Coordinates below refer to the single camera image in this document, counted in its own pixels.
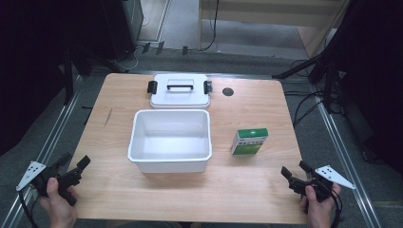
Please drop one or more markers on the person's left hand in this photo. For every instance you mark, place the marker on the person's left hand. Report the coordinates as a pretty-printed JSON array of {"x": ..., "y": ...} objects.
[{"x": 58, "y": 207}]

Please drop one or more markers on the round black table grommet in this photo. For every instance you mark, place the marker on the round black table grommet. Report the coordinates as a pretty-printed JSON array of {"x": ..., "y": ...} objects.
[{"x": 227, "y": 91}]

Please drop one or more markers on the dark cabinet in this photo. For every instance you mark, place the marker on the dark cabinet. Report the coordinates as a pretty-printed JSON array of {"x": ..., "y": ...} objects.
[{"x": 126, "y": 25}]

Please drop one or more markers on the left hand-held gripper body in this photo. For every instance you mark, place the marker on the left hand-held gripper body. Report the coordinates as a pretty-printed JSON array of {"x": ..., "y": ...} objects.
[{"x": 42, "y": 177}]

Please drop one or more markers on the light wooden furniture panel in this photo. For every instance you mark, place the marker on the light wooden furniture panel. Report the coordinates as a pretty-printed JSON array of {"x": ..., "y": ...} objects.
[{"x": 272, "y": 19}]

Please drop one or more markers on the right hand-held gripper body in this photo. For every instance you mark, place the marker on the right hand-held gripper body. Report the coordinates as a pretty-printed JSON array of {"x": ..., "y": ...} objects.
[{"x": 320, "y": 182}]

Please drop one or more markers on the white plastic storage box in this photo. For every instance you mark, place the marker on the white plastic storage box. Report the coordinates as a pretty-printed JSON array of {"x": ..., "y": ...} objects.
[{"x": 170, "y": 139}]

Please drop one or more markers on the person's right hand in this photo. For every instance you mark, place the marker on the person's right hand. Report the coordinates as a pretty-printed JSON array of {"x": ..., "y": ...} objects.
[{"x": 318, "y": 209}]

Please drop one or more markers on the green and white carton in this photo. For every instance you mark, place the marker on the green and white carton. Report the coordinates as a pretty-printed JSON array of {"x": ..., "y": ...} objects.
[{"x": 249, "y": 142}]

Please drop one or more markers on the black tripod stand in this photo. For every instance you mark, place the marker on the black tripod stand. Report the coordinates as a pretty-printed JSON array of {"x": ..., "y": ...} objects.
[
  {"x": 71, "y": 69},
  {"x": 316, "y": 71}
]

